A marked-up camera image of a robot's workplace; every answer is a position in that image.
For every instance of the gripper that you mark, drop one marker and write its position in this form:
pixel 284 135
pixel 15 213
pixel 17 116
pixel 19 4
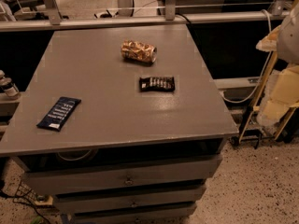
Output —
pixel 290 41

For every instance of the black chocolate rxbar wrapper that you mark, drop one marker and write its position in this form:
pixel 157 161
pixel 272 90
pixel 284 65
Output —
pixel 163 84

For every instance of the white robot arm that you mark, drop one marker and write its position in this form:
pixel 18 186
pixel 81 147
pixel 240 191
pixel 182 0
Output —
pixel 284 39

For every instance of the dark blue blueberry rxbar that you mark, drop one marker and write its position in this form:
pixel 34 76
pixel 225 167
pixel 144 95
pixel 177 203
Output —
pixel 58 115

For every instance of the crushed gold drink can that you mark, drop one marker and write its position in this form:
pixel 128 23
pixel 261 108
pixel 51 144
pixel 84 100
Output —
pixel 138 51

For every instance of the bottom grey drawer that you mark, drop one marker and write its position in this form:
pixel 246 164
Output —
pixel 136 215

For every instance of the grey drawer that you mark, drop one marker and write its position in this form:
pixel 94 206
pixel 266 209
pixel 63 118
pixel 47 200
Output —
pixel 147 197
pixel 136 215
pixel 123 175

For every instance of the middle grey drawer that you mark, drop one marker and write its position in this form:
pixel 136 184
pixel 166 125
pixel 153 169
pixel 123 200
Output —
pixel 147 197

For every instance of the top grey drawer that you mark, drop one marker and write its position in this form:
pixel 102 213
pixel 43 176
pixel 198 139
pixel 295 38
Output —
pixel 123 175

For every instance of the small bottle with label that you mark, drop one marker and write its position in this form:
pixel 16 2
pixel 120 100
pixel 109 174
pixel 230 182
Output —
pixel 8 86

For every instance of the yellow metal frame stand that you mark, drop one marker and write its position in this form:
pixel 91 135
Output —
pixel 249 128

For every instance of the horizontal metal rail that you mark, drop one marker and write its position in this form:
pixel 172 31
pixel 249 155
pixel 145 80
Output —
pixel 44 25

